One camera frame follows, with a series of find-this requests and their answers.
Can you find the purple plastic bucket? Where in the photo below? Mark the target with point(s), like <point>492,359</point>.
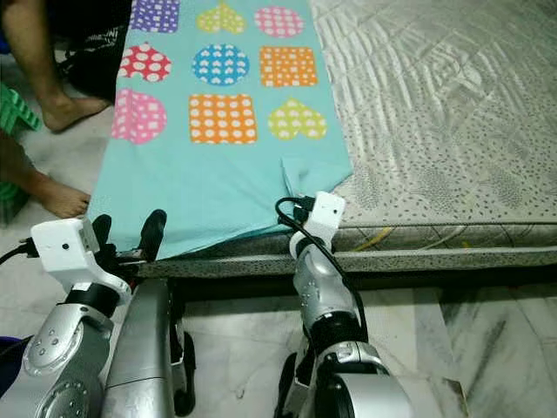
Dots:
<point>9,366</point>

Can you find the green plastic stool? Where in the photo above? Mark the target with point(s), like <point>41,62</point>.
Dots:
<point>17,109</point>

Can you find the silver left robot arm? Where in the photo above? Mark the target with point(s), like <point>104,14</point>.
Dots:
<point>70,348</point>

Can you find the teal blanket with coloured shapes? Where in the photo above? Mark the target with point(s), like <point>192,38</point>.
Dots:
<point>209,174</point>

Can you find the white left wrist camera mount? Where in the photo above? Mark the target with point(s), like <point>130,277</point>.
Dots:
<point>65,248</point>

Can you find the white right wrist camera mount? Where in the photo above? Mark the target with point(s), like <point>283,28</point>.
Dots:
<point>326,213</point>

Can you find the black bag with white print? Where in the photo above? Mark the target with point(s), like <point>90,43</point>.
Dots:
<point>91,57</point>

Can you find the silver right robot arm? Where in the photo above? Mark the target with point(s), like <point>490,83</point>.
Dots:
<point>322,292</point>

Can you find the grey quilted mattress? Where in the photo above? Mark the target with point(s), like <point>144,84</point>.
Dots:
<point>444,104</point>

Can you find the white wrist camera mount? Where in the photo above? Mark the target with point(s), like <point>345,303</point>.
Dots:
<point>65,248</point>
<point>326,213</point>

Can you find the robot right leg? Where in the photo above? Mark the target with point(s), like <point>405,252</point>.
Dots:
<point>296,392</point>

